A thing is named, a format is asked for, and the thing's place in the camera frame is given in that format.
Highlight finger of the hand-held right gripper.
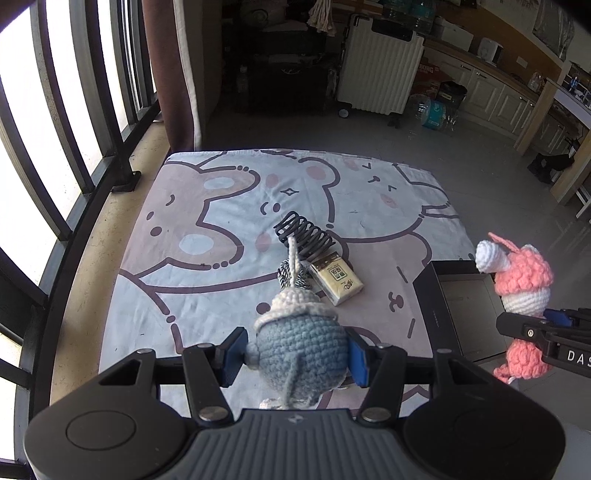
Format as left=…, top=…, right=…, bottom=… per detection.
left=544, top=307, right=591, bottom=328
left=496, top=312, right=555, bottom=345

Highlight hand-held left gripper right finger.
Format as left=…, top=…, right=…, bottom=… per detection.
left=344, top=327, right=478, bottom=423

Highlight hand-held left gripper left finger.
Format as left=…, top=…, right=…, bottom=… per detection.
left=99, top=327, right=250, bottom=425

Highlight pink crochet doll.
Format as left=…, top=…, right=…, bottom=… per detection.
left=475, top=232, right=555, bottom=385

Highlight blue crochet doll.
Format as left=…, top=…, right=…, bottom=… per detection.
left=246, top=235, right=352, bottom=411

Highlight black cardboard box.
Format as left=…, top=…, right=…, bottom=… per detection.
left=412, top=260, right=515, bottom=365

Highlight beige tissue packet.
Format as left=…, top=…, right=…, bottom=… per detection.
left=308, top=251, right=365, bottom=306

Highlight black hair claw clip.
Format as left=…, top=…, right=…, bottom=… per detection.
left=273, top=211, right=337, bottom=261

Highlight bear printed blanket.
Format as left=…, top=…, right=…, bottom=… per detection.
left=98, top=148, right=478, bottom=411

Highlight black window railing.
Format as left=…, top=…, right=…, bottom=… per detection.
left=0, top=0, right=160, bottom=480

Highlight pack of water bottles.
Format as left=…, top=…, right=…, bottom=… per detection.
left=409, top=95, right=458, bottom=132

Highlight white kitchen cabinets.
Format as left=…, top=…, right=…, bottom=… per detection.
left=422, top=46, right=541, bottom=139

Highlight black trash bin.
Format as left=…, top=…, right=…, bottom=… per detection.
left=436, top=80, right=468, bottom=112

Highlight red cardboard box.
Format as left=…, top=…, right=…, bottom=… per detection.
left=409, top=55, right=444, bottom=95

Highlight brown curtain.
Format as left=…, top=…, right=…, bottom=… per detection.
left=141, top=0, right=206, bottom=153

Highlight white kettle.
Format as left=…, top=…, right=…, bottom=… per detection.
left=475, top=38, right=504, bottom=63

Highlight dark storage trunk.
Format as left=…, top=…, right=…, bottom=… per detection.
left=231, top=23, right=342, bottom=114

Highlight white ribbed suitcase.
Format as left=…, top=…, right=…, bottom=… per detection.
left=336, top=13, right=426, bottom=118

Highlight white countertop appliance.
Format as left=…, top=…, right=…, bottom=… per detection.
left=434, top=18, right=474, bottom=49

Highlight pale patterned bag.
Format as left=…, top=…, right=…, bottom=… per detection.
left=241, top=2, right=278, bottom=28

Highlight beige hanging cloth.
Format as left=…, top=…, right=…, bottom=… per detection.
left=307, top=0, right=338, bottom=33

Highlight wide wooden post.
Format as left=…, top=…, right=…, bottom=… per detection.
left=549, top=134, right=591, bottom=205

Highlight slim wooden post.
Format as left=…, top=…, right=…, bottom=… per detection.
left=515, top=78, right=561, bottom=155

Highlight framed wall picture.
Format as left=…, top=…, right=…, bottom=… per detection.
left=533, top=0, right=575, bottom=61

